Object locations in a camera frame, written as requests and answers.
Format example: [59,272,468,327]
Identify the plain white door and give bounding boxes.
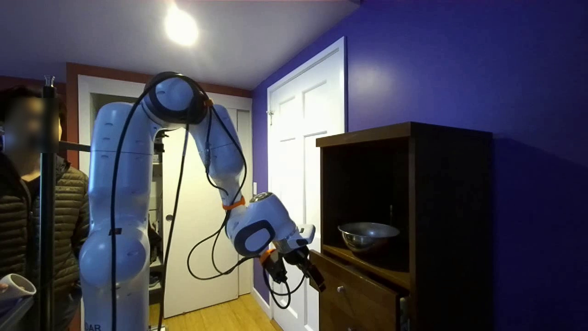
[160,90,255,320]

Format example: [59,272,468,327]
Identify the round ceiling light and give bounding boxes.
[161,2,202,50]

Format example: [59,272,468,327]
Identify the dark wooden drawer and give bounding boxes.
[308,248,411,331]

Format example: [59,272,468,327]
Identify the white panelled door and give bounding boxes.
[264,35,347,331]

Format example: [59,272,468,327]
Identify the person in puffer jacket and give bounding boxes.
[0,85,92,331]

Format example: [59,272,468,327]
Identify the white rolled paper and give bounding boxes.
[0,272,38,331]

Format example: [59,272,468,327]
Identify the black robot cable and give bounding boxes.
[108,72,308,331]

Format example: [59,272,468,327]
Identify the metal bowl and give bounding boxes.
[336,221,402,254]

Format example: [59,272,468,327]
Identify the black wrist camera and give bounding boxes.
[262,252,290,285]

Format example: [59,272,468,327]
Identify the dark wooden cabinet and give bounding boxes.
[314,120,494,331]

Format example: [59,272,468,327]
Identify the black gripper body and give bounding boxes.
[283,243,316,270]

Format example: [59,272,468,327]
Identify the black tripod pole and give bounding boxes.
[35,75,92,331]

